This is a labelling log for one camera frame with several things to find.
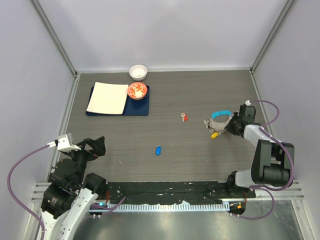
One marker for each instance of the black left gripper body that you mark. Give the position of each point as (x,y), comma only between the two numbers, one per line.
(84,155)

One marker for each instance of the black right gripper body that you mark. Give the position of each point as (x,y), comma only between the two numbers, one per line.
(231,126)

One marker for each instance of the steel key organizer blue handle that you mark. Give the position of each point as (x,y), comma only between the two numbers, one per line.
(215,127)

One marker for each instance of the blue key tag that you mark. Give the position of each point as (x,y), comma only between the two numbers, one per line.
(158,150)

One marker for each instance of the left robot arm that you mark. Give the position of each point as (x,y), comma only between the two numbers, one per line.
(71,192)

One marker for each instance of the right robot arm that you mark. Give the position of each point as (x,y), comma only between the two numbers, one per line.
(272,166)

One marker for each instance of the yellow key tag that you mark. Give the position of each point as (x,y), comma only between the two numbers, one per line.
(214,135)

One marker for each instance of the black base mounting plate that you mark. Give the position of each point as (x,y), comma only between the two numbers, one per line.
(173,192)

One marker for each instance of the white square plate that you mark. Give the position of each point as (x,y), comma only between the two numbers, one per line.
(108,98)

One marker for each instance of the red tagged key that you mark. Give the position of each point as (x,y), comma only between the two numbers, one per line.
(184,117)

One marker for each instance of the dark blue placemat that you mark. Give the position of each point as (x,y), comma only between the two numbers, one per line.
(131,108)

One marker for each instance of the red patterned bowl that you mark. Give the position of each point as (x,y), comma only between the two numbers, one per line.
(137,90)

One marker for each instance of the white ceramic bowl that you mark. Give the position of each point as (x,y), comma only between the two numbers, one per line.
(138,72)

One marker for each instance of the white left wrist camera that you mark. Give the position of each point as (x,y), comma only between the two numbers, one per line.
(64,143)

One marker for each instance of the white slotted cable duct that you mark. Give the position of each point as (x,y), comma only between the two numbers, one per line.
(183,207)

